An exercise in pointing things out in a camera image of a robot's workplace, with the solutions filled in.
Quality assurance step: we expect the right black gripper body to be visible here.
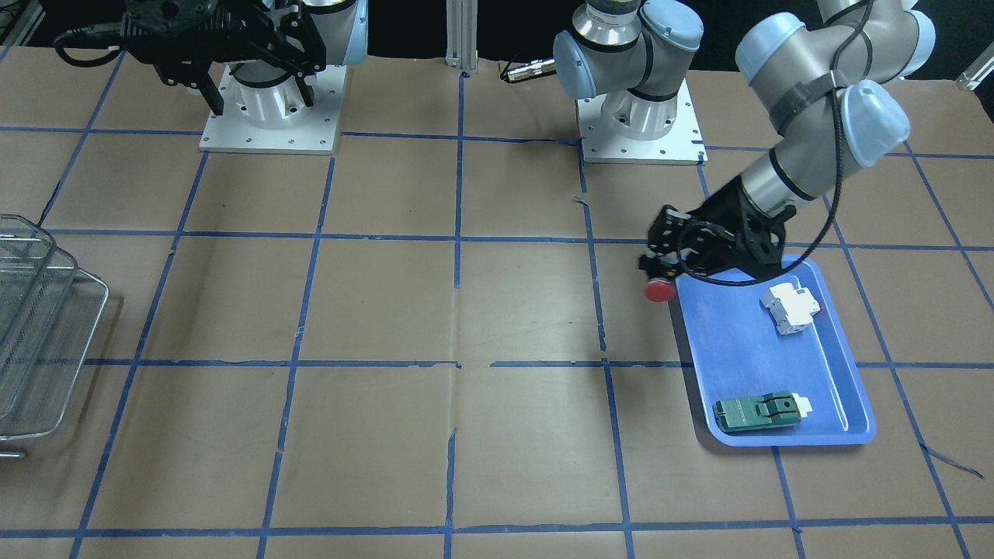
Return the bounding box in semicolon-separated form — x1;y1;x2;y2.
120;1;327;86

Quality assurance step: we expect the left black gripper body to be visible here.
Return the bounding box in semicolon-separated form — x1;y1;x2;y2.
683;182;798;282

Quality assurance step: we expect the red push button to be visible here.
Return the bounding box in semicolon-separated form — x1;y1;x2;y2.
644;276;677;302

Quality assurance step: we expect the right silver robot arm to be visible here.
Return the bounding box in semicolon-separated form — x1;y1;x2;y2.
113;1;368;130

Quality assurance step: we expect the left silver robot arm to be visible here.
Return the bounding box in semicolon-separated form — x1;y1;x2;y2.
553;1;937;300

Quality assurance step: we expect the white circuit breaker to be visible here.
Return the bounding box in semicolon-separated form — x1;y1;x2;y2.
759;283;823;335

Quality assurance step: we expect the blue plastic tray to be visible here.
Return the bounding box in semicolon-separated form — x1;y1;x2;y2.
676;259;877;448

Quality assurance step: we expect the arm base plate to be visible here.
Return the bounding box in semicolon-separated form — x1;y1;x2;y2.
199;64;349;155
576;81;709;165

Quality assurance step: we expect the aluminium frame post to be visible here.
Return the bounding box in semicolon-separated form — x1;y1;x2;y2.
444;0;478;74

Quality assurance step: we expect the wire mesh shelf basket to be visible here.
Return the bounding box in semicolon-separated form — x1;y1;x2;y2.
1;214;109;460

